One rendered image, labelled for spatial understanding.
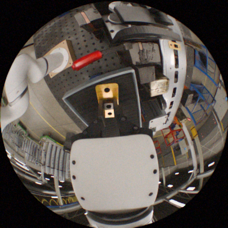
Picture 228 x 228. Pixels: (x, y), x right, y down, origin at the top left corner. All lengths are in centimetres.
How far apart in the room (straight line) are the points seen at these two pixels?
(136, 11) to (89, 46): 49
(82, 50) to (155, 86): 51
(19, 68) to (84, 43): 46
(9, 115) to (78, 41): 56
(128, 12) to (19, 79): 29
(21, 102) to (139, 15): 36
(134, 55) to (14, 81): 35
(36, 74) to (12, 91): 15
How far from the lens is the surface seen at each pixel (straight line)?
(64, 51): 56
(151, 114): 36
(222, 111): 821
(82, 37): 62
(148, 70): 21
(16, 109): 31
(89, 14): 25
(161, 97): 34
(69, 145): 274
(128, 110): 18
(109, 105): 15
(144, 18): 16
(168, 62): 38
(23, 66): 29
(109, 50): 17
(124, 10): 15
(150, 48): 23
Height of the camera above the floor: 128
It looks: 41 degrees down
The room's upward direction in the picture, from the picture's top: 174 degrees clockwise
